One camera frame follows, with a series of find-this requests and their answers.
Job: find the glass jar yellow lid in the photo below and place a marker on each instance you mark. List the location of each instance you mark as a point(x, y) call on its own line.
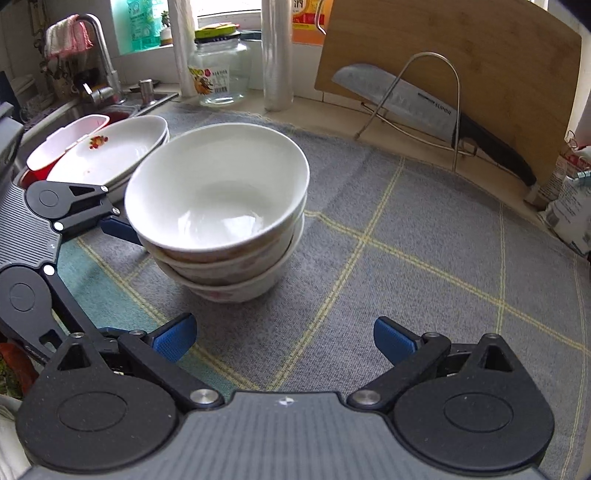
point(219, 65)

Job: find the green detergent bottle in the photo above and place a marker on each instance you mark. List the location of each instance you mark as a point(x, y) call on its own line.
point(144, 17)

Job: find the white floral plate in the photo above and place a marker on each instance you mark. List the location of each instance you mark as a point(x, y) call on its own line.
point(112, 154)

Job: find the bamboo cutting board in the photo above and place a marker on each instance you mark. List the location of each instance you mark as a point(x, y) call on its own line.
point(511, 66)

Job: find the plastic wrap roll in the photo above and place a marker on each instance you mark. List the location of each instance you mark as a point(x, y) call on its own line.
point(182, 30)
point(277, 48)

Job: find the wire knife rack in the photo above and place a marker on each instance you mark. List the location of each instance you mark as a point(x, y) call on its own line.
point(431, 115)

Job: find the white bowl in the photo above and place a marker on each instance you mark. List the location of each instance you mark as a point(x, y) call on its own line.
point(246, 290)
point(249, 262)
point(218, 191)

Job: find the pink cloth on faucet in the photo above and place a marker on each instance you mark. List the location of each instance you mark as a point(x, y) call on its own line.
point(66, 37)

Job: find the silver binder clip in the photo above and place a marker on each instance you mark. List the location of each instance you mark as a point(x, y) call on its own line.
point(571, 141)

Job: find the small potted plant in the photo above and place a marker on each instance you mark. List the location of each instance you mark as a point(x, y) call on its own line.
point(165, 32)

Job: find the orange oil bottle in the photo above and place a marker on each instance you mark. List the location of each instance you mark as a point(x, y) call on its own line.
point(310, 20)

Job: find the steel cleaver black handle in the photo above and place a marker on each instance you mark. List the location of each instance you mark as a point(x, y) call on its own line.
point(369, 82)

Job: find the teal towel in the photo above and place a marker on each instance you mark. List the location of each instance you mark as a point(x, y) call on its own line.
point(117, 284)

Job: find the steel faucet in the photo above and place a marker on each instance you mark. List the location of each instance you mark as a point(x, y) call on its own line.
point(113, 83)

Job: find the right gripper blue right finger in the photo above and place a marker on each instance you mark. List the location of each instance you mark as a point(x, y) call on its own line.
point(415, 359)

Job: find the steel sink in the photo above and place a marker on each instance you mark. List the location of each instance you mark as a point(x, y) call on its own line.
point(50, 120)

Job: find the sink drain stopper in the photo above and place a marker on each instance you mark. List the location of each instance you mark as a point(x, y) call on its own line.
point(146, 91)

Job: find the left plastic wrap roll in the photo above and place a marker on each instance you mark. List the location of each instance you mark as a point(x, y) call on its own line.
point(182, 30)

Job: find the red white food bag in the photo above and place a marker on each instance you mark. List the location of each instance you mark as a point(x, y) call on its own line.
point(568, 164)

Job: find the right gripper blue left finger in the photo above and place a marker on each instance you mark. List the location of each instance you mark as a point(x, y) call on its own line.
point(153, 356)

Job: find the red white plastic container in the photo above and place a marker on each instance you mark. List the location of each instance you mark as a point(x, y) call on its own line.
point(44, 157)

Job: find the grey checked table mat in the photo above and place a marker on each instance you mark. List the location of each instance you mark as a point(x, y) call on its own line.
point(388, 236)

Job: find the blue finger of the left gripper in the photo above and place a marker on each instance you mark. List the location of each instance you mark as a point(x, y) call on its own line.
point(72, 315)
point(73, 209)

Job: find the white printed food bag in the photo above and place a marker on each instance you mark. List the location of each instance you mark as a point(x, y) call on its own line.
point(569, 216)

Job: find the right plastic wrap roll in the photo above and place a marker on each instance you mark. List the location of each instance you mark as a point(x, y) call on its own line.
point(277, 48)

